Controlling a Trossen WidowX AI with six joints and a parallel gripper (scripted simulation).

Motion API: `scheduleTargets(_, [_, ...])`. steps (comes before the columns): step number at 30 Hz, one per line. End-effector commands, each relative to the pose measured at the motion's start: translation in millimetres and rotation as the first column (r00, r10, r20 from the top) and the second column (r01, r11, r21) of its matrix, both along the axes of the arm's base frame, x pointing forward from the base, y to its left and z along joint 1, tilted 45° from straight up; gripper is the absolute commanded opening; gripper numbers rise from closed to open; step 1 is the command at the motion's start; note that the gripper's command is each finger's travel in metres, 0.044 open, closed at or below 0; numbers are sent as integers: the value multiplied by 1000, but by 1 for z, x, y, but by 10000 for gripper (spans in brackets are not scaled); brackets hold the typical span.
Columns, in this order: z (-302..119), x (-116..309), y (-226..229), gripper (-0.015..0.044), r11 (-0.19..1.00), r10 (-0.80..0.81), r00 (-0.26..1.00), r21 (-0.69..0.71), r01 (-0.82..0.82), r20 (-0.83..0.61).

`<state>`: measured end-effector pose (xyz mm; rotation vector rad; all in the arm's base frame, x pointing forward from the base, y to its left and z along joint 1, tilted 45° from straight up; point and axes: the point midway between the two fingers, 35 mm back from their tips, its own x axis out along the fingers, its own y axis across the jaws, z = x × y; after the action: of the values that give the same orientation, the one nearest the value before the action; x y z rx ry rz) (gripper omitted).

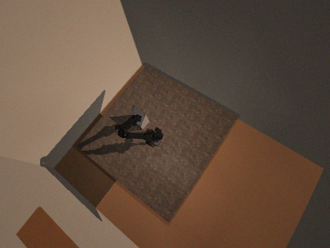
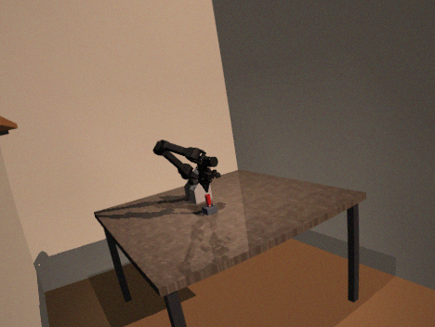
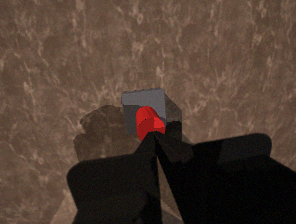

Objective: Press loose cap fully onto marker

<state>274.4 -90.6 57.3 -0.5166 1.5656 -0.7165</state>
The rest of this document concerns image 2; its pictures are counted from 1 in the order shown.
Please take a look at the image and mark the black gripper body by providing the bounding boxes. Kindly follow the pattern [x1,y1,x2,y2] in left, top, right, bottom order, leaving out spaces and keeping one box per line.
[188,167,221,185]

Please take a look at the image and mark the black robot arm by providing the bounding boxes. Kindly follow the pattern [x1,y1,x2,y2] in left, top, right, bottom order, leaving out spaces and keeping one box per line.
[153,139,218,180]

